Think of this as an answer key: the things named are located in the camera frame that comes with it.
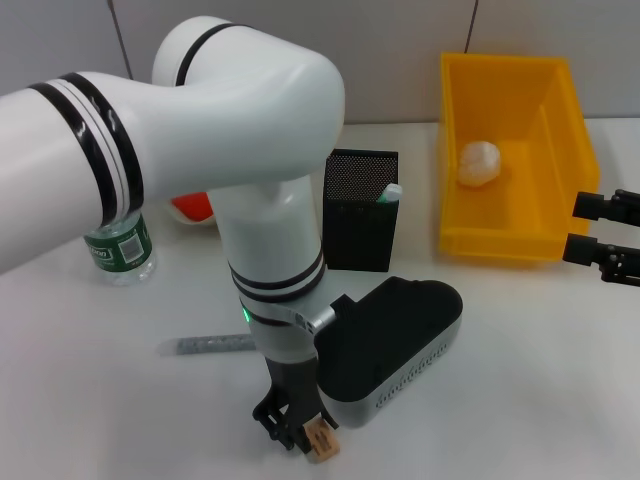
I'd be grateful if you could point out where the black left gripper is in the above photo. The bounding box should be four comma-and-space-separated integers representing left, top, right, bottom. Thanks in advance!
251, 356, 342, 455

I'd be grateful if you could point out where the white paper ball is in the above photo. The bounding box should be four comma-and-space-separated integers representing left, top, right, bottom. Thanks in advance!
459, 141, 503, 187

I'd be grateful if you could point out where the green utility knife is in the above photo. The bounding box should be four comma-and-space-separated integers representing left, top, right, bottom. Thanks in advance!
376, 183, 404, 205

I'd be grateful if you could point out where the red-orange fruit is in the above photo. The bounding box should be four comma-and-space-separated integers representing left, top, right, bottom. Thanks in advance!
169, 192, 216, 224

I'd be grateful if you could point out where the clear plastic water bottle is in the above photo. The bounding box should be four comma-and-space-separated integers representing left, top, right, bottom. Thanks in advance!
82, 209, 157, 287

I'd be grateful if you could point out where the grey marker pen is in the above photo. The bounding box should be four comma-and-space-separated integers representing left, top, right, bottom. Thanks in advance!
158, 335, 257, 357

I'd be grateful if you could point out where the black mesh pen holder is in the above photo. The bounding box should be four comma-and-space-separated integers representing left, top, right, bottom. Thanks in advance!
322, 147, 401, 274

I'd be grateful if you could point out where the yellow plastic bin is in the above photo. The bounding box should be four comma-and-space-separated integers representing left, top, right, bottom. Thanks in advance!
437, 52, 601, 262

